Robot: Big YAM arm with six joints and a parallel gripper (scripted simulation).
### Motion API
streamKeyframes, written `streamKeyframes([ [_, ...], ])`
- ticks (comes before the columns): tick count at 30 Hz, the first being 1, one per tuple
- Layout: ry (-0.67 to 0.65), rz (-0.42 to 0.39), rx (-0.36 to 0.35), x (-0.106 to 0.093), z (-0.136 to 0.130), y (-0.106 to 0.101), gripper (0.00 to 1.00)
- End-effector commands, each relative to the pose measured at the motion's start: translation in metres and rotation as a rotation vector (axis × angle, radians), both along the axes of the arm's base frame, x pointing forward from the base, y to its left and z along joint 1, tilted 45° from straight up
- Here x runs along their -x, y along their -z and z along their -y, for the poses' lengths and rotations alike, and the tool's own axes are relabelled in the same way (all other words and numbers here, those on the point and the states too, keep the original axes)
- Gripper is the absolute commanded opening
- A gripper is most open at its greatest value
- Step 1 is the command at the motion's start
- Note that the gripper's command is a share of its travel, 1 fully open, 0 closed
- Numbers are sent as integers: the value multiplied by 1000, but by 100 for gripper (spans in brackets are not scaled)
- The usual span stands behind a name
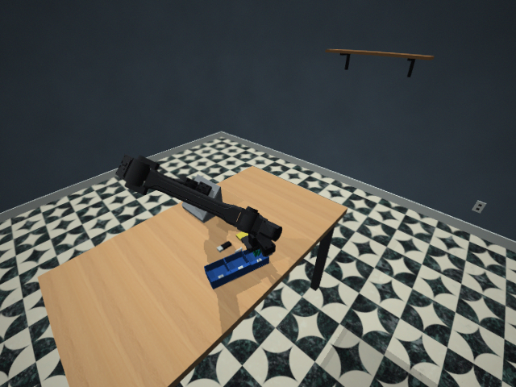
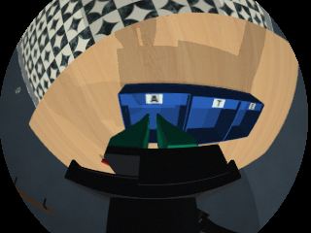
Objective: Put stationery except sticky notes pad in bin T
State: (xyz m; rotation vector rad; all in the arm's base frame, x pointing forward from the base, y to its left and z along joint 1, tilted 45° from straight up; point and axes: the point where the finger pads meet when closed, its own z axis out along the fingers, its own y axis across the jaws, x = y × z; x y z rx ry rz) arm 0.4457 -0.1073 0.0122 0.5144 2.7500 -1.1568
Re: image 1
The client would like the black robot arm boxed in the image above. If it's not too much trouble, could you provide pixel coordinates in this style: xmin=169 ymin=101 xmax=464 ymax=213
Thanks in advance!
xmin=115 ymin=154 xmax=282 ymax=258

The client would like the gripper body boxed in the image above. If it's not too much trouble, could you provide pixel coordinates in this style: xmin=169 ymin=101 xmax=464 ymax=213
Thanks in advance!
xmin=241 ymin=233 xmax=259 ymax=252

